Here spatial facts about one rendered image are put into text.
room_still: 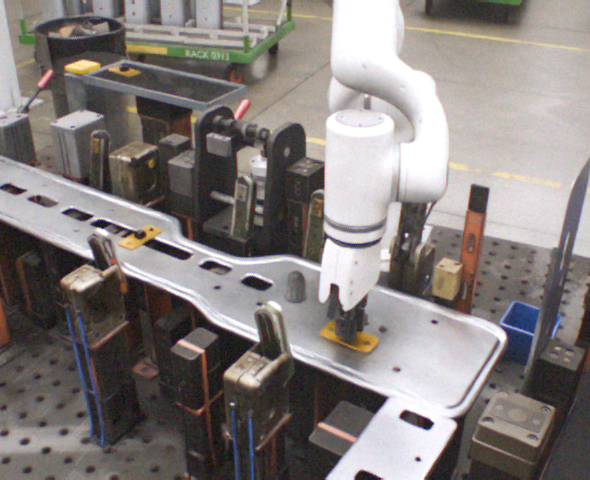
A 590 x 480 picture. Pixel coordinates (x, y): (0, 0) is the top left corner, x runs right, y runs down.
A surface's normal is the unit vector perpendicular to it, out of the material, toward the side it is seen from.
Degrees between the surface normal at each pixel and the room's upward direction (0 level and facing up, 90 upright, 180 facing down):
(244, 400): 90
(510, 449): 88
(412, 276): 90
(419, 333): 0
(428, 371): 0
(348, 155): 90
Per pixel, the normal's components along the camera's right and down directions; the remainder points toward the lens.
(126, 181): -0.54, 0.43
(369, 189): 0.03, 0.52
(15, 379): 0.00, -0.86
